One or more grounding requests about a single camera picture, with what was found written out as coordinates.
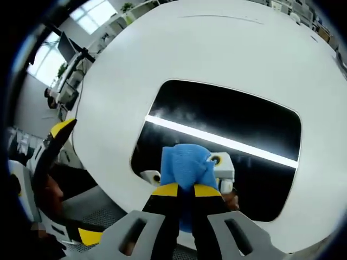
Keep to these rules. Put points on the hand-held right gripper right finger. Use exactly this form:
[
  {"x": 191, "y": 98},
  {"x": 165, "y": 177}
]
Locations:
[{"x": 214, "y": 230}]

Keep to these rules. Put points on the white mesh office chair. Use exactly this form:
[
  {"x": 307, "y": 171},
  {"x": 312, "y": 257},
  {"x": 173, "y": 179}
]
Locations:
[{"x": 89, "y": 211}]

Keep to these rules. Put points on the black computer monitor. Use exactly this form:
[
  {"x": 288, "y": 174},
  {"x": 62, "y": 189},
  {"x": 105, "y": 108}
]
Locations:
[{"x": 66, "y": 46}]

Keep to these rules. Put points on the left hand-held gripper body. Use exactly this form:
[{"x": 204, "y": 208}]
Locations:
[{"x": 23, "y": 176}]

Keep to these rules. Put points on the potted green plant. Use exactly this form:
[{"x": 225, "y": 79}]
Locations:
[
  {"x": 127, "y": 7},
  {"x": 62, "y": 71}
]

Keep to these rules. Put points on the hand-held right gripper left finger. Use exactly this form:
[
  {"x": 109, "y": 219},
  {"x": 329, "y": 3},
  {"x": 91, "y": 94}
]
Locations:
[{"x": 157, "y": 216}]

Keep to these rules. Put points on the blue cleaning cloth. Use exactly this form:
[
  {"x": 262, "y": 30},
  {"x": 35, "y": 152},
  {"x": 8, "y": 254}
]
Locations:
[{"x": 184, "y": 168}]

